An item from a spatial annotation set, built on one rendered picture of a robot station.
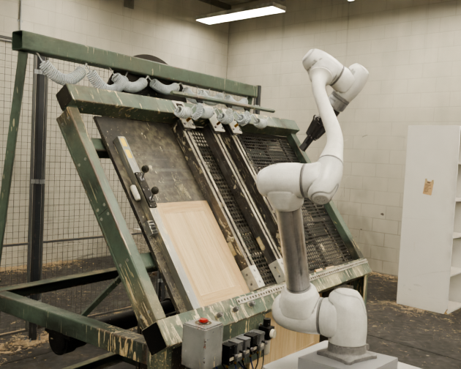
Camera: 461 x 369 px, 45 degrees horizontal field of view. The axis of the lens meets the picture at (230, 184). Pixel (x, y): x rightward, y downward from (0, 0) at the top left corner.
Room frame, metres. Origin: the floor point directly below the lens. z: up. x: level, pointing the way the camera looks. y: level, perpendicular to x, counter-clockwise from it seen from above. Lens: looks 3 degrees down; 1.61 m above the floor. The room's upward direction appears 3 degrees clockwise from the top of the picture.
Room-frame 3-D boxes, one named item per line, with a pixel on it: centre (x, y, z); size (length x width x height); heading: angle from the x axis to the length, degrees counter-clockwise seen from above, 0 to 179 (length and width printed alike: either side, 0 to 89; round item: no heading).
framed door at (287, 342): (3.54, -0.42, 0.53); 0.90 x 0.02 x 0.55; 144
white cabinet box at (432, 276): (6.32, -2.40, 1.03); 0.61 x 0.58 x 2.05; 139
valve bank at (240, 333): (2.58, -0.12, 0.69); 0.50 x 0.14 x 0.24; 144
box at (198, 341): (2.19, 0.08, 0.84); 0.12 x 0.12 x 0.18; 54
